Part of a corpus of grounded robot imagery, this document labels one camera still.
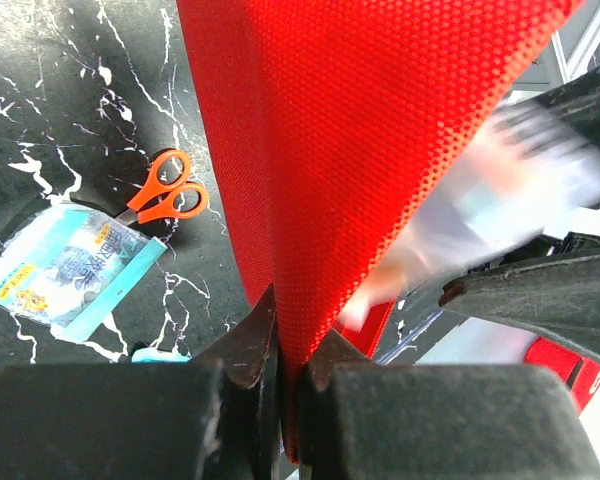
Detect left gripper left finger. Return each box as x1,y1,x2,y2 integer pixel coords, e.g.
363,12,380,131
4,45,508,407
0,289,280,479

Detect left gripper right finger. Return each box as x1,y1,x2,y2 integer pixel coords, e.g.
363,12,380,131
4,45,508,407
297,332,600,479

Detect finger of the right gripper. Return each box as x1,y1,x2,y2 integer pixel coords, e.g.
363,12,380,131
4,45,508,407
534,66,600,148
439,248,600,364

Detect bandage packet bundle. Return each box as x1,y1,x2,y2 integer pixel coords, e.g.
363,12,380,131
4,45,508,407
338,102,600,331

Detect red first aid pouch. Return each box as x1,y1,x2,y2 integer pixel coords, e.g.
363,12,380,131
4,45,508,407
178,1,578,460

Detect teal small packet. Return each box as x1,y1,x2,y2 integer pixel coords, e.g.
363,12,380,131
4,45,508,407
130,347,191,364

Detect teal mask packet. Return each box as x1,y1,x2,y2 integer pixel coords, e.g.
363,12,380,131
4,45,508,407
0,203,166,343

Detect orange handled scissors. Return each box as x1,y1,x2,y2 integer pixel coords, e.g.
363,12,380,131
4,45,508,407
115,149,209,226

